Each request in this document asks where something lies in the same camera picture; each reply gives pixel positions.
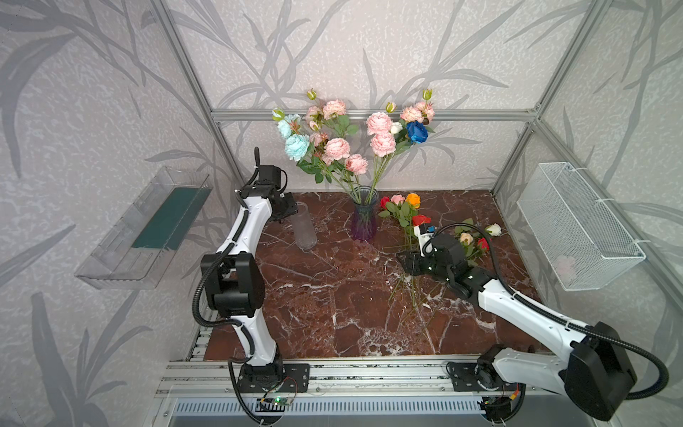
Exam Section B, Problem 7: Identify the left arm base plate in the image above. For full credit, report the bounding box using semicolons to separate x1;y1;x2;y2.
238;363;311;393

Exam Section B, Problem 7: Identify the blue rose stem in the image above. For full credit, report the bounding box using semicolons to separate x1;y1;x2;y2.
406;121;429;143

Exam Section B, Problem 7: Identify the red rose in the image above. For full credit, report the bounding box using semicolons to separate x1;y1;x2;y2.
478;238;490;253

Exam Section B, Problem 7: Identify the aluminium front rail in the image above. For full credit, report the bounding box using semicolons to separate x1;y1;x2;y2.
155;350;566;399

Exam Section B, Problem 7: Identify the white wire mesh basket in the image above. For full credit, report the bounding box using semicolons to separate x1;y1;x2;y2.
518;162;647;292

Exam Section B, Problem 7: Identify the pink peony stem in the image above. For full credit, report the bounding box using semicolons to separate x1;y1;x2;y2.
318;138;369;203

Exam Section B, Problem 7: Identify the pink white carnation stem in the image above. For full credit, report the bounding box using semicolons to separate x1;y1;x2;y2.
304;89;350;137

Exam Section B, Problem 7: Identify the green circuit board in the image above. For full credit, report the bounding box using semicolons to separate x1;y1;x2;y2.
258;394;296;412

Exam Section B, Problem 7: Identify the clear acrylic wall shelf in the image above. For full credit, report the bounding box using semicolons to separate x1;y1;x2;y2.
75;167;213;290

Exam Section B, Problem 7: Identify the orange rose stem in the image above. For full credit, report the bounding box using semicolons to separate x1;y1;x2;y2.
401;193;421;220

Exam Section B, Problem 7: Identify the pink ranunculus stem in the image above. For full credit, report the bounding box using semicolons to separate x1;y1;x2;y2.
366;111;396;190

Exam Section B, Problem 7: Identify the pink lisianthus flower stem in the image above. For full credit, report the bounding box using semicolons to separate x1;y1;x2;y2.
400;89;435;125

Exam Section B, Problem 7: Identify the pale green hydrangea stem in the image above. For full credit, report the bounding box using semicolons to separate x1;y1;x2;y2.
272;108;325;183

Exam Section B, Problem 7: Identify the white rose stem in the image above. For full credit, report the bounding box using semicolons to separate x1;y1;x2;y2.
390;122;403;135

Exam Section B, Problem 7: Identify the pink rose bouquet stem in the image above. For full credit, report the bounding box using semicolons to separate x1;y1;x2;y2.
304;106;329;147

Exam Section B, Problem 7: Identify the clear frosted glass vase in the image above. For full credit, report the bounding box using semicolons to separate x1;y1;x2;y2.
288;202;318;251

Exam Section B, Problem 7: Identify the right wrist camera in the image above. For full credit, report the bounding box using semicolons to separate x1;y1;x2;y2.
414;223;436;257

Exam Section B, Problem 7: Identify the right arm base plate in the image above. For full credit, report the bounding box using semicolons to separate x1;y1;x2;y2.
446;361;519;394

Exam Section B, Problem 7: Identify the purple blue glass vase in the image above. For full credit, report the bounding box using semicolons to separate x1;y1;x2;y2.
350;185;379;241

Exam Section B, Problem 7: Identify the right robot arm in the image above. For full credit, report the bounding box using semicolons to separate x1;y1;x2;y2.
398;223;670;421

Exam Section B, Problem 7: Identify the small pink rose stem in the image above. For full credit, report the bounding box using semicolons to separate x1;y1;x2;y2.
378;194;412;227

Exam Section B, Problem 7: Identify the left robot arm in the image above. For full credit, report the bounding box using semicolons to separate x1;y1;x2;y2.
191;149;298;384

